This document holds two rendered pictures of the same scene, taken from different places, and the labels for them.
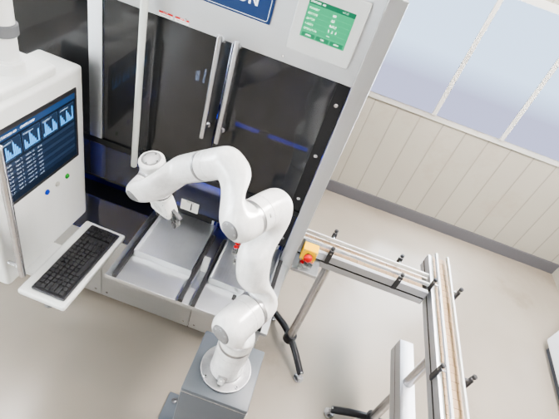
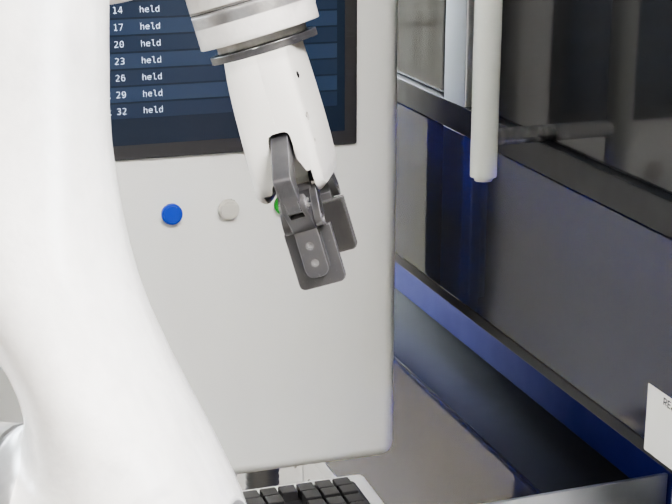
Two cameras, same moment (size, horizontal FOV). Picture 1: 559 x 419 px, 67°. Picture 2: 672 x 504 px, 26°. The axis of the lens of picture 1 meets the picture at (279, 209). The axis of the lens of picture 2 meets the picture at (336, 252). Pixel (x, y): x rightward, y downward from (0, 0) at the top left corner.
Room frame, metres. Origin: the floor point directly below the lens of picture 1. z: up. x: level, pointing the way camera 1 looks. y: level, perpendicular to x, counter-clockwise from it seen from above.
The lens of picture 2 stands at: (0.78, -0.55, 1.51)
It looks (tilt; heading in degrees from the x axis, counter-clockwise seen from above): 17 degrees down; 70
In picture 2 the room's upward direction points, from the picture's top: straight up
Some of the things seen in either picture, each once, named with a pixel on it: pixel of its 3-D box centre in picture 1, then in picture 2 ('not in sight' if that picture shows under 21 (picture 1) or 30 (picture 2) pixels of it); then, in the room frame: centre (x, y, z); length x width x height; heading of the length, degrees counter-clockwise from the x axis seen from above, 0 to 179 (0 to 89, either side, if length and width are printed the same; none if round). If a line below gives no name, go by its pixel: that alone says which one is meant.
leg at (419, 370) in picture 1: (398, 391); not in sight; (1.25, -0.90, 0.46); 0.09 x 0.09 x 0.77; 0
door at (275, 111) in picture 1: (269, 136); not in sight; (1.41, 0.13, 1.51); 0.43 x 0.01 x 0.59; 90
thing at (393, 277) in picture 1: (363, 262); not in sight; (1.57, -0.49, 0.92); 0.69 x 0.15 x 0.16; 90
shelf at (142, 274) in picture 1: (206, 264); not in sight; (1.24, 0.22, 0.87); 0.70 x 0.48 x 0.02; 90
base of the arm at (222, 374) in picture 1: (230, 356); not in sight; (0.81, -0.02, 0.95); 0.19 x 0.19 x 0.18
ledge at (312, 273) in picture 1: (305, 263); not in sight; (1.47, -0.22, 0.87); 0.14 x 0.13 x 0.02; 0
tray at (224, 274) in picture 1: (247, 263); not in sight; (1.31, 0.05, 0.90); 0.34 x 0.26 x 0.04; 0
